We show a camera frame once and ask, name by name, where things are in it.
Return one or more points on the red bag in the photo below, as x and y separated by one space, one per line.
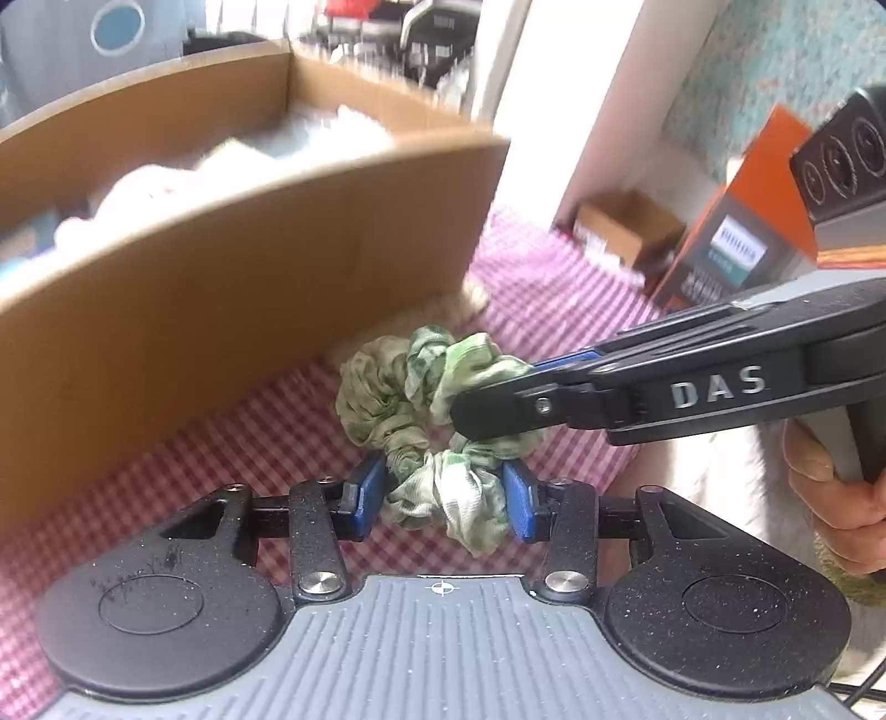
349 7

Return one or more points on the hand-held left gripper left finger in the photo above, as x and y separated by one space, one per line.
367 498

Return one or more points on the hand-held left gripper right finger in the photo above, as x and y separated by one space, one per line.
519 502

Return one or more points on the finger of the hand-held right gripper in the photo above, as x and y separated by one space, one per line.
498 412
567 361

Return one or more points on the brown cardboard box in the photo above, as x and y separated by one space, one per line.
207 311

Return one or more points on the orange grey product box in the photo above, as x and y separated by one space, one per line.
761 180

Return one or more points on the pink white plush toy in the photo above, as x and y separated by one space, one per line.
138 190

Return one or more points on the small open cardboard box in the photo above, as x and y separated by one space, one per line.
623 214

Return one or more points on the green white scrunchie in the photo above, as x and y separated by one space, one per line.
387 394

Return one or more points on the pink checked bedsheet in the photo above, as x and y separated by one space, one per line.
554 291

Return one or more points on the blue printed blanket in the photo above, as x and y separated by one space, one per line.
69 55

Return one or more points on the wheelchair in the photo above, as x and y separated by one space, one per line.
429 34

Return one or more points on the white fluffy blanket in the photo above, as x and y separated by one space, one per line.
727 471

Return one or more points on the person's right hand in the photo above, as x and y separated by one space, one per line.
844 512

